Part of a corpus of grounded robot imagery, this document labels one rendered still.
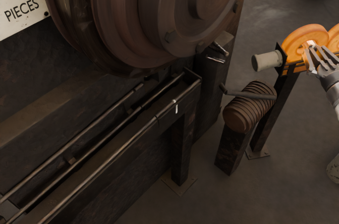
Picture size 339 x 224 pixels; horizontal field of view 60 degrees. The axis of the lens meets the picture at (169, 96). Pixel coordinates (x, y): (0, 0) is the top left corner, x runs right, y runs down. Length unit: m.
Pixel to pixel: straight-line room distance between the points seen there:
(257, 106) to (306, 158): 0.65
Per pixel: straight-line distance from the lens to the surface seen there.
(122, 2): 0.47
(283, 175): 1.63
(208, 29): 0.62
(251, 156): 1.61
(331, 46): 1.18
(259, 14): 2.50
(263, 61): 1.06
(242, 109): 1.10
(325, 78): 1.00
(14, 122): 0.71
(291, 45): 1.07
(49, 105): 0.71
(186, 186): 1.50
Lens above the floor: 1.40
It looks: 51 degrees down
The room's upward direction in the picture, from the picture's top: straight up
